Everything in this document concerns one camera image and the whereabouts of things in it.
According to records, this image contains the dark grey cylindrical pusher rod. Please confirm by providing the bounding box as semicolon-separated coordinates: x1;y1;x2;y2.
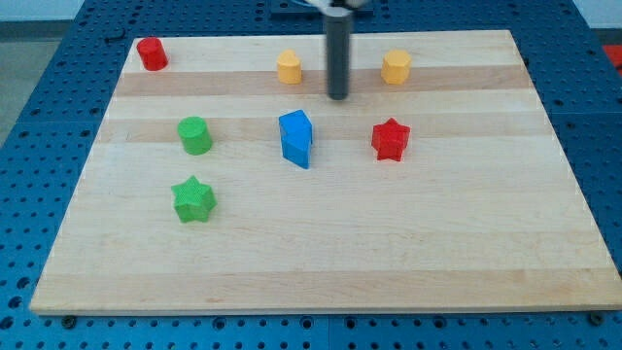
324;6;352;100

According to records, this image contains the red star block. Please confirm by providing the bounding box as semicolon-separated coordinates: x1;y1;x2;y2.
371;118;411;161

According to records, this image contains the green star block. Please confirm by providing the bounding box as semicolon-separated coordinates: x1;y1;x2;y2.
171;176;217;223

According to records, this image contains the yellow teardrop block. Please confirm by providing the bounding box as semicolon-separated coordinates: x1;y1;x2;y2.
276;49;302;85

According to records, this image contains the yellow hexagon block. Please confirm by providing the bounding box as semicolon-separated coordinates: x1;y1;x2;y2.
381;50;412;85

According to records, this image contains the blue pentagon block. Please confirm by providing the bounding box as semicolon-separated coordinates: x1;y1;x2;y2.
278;110;313;169

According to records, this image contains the green cylinder block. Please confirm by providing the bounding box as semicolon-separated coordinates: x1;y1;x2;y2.
177;116;213;156

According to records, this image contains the red cylinder block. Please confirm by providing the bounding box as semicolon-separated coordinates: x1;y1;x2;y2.
136;37;168;71

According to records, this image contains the light wooden board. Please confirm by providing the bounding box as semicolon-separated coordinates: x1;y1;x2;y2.
30;30;621;316

